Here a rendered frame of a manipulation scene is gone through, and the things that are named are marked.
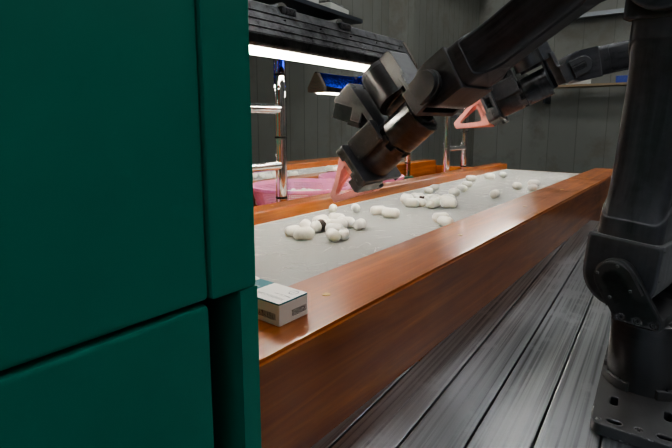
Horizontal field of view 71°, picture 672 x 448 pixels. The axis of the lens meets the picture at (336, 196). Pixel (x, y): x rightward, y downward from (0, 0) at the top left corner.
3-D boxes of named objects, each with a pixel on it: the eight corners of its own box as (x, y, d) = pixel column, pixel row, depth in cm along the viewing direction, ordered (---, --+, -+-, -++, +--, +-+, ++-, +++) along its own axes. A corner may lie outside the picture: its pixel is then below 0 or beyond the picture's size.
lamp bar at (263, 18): (417, 72, 104) (418, 38, 103) (163, 28, 55) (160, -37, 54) (387, 75, 109) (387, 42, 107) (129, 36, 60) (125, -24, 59)
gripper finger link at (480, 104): (445, 110, 101) (487, 89, 96) (455, 114, 107) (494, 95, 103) (457, 139, 100) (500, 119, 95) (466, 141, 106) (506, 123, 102)
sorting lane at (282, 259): (586, 179, 178) (586, 173, 178) (125, 386, 38) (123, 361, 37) (507, 173, 196) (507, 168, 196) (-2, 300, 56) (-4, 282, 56)
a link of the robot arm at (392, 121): (367, 117, 66) (400, 83, 62) (391, 121, 70) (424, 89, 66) (390, 156, 63) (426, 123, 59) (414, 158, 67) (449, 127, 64)
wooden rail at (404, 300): (619, 219, 173) (624, 169, 170) (227, 633, 32) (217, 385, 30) (583, 215, 180) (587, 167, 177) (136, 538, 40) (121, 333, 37)
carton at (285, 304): (308, 314, 41) (307, 292, 40) (279, 327, 38) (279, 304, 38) (260, 298, 44) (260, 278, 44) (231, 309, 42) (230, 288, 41)
